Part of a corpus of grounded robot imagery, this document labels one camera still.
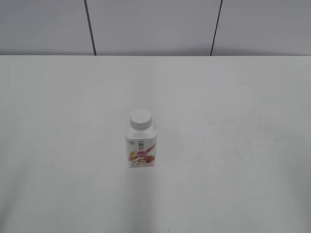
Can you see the white ribbed screw cap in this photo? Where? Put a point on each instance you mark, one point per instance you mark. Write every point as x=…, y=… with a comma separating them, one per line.
x=140, y=119

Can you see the white square yogurt drink bottle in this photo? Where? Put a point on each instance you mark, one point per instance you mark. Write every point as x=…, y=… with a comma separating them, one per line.
x=141, y=146

